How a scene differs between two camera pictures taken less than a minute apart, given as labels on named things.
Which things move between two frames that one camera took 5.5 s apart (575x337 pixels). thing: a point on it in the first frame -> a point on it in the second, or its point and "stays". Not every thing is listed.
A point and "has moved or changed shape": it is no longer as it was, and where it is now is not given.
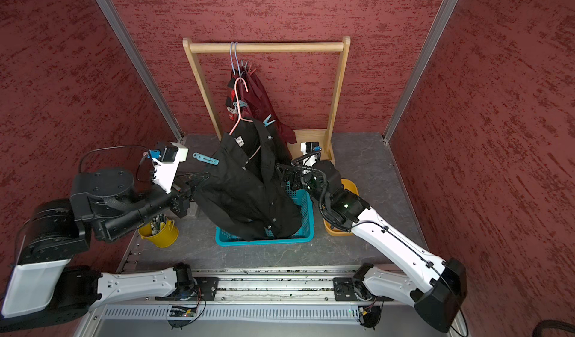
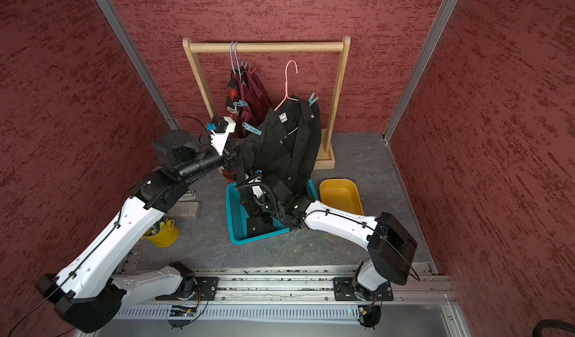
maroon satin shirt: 256,104 stays
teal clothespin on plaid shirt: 241,103 stays
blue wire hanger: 236,57 stays
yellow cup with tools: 159,231 stays
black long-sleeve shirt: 250,192 -> 284,144
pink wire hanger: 239,117 -> 287,90
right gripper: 296,173 -> 255,210
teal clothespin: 205,159 has moved or changed shape
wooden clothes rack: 326,138 stays
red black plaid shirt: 230,96 stays
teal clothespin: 266,122 -> 311,100
